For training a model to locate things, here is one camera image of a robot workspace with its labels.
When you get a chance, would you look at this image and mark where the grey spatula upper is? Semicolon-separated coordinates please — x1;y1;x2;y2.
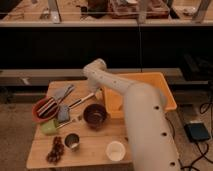
53;84;75;102

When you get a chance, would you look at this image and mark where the small metal cup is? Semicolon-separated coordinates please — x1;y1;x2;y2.
64;133;80;151

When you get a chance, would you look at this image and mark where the grey spatula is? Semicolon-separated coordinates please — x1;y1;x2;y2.
57;105;70;123
53;84;75;102

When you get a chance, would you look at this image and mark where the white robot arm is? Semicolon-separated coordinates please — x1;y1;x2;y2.
83;58;181;171

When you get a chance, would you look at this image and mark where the dark brown bowl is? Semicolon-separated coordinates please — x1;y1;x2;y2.
83;104;107;129

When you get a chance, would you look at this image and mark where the yellow plastic tray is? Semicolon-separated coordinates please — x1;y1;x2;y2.
102;72;177;119

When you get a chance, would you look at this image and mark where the grey spatula lower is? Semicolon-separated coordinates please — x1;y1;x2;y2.
57;105;70;123

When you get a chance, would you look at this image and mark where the black foot pedal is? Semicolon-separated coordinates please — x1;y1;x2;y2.
184;123;210;142

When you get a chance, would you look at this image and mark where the bunch of dark grapes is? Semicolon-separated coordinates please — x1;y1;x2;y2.
46;136;64;164

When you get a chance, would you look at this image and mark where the red bowl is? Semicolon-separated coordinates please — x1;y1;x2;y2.
32;97;59;123

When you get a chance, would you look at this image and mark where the striped item in bowl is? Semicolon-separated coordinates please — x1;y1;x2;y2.
37;98;56;117

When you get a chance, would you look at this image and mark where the white round cup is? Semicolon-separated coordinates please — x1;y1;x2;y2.
106;141;126;162

